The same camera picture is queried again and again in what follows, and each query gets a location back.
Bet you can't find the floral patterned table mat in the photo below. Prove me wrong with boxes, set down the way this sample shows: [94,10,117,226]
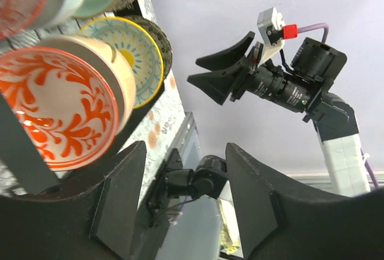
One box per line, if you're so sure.
[113,0,187,210]

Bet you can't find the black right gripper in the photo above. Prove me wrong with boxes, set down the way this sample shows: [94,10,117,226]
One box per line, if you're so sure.
[187,31,288,105]

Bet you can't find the black wire dish rack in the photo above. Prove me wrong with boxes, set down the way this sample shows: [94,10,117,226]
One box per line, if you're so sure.
[0,0,166,196]

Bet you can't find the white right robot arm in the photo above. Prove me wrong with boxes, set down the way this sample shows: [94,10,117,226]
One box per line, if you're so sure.
[187,25,359,184]

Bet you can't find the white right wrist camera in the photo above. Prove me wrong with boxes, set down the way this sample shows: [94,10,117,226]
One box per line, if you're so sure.
[257,7,298,66]

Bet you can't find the yellow sun patterned bowl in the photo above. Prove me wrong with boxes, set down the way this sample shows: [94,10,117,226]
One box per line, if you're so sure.
[77,17,164,109]

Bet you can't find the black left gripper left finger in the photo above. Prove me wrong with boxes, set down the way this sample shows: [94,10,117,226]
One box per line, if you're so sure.
[1,141,146,259]

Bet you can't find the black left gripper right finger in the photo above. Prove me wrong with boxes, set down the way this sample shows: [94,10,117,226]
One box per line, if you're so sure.
[226,143,383,259]

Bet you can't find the orange floral patterned bowl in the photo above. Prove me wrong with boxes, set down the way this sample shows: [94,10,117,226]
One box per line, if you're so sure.
[1,46,119,172]

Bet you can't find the black leaf patterned bowl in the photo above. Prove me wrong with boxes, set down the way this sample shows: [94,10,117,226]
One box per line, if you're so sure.
[126,15,173,78]

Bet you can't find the cream bowl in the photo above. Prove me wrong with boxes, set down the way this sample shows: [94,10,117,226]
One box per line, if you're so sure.
[38,35,136,132]

